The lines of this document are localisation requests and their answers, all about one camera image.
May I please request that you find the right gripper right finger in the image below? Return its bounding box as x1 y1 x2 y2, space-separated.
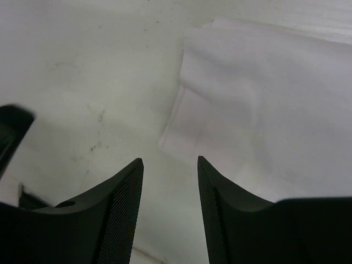
197 156 351 263

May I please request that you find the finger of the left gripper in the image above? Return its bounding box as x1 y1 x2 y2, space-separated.
1 104 36 178

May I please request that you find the white tank top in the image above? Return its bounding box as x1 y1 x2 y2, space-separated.
160 18 351 201

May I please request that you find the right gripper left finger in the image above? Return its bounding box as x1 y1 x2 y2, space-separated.
1 158 144 263

